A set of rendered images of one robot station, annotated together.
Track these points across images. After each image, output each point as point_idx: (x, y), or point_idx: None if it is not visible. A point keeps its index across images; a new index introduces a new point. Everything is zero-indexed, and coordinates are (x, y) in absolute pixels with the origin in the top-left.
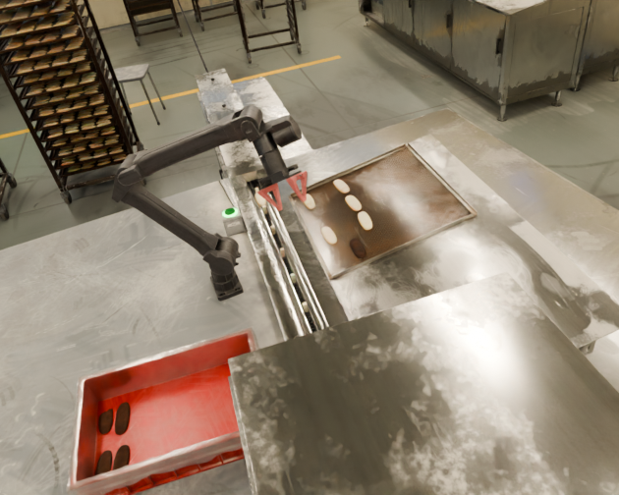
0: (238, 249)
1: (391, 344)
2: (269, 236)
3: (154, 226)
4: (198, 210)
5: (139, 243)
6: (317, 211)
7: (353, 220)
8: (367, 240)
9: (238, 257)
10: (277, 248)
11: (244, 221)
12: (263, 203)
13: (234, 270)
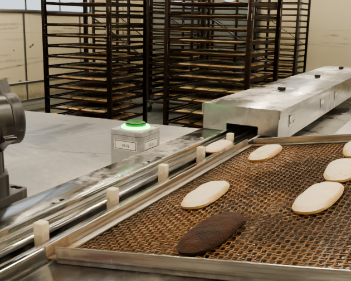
0: (16, 129)
1: None
2: (144, 178)
3: (72, 131)
4: None
5: (28, 135)
6: (256, 166)
7: (295, 192)
8: (264, 230)
9: (3, 141)
10: (119, 193)
11: (146, 150)
12: (211, 150)
13: (1, 176)
